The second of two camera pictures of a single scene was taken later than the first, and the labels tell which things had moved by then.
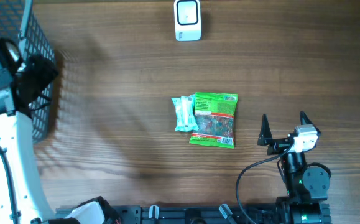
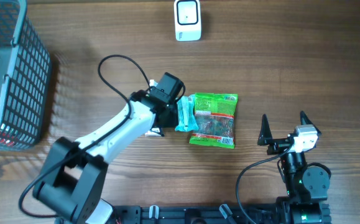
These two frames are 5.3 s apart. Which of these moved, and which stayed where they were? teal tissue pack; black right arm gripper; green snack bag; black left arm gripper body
Moved: black left arm gripper body
Stayed: teal tissue pack; green snack bag; black right arm gripper
